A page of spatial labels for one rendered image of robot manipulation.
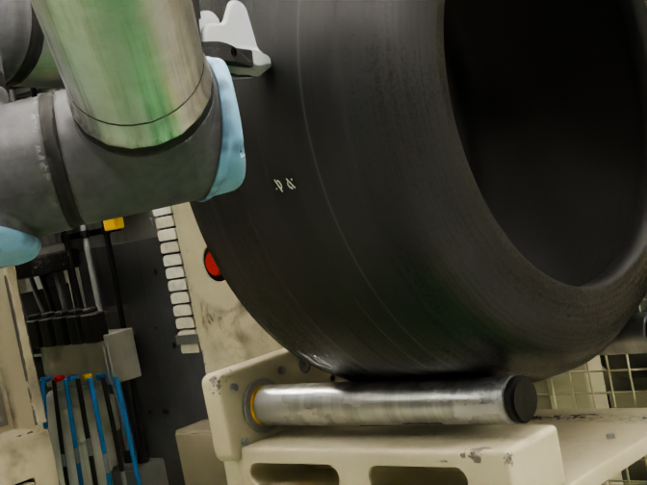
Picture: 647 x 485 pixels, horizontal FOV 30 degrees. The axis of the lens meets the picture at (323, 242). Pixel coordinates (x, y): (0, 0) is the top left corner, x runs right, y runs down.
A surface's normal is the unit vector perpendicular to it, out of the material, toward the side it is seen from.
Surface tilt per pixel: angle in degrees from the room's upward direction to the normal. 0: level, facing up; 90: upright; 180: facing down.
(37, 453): 90
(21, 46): 124
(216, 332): 90
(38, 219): 139
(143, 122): 150
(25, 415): 90
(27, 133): 63
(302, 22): 72
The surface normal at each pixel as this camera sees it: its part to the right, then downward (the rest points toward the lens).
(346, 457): -0.65, 0.17
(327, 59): -0.46, -0.04
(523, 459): 0.73, -0.11
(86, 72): -0.36, 0.84
